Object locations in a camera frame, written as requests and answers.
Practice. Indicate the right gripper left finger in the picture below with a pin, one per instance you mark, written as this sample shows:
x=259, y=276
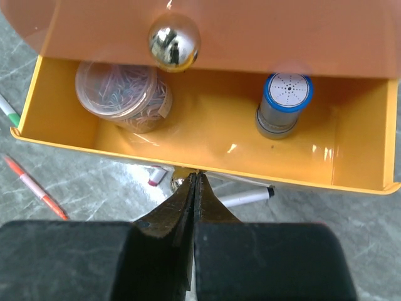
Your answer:
x=147, y=259

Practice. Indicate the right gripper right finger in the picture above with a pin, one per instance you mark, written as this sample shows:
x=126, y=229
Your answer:
x=235, y=260

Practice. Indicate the blue capped small bottle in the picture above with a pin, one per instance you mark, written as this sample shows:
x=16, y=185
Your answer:
x=285, y=96

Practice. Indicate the round cream drawer organizer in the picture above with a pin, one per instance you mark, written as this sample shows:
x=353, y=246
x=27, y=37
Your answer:
x=216, y=56

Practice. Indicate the black white marker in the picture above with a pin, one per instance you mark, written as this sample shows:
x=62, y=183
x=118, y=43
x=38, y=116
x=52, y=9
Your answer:
x=246, y=197

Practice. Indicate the white pen pink ends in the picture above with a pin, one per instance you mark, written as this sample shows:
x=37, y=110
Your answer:
x=156, y=176

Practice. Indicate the orange pencil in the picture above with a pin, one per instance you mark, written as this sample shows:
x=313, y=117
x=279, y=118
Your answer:
x=30, y=183

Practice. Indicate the green capped white pen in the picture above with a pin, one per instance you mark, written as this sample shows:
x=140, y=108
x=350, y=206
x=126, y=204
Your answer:
x=7, y=109

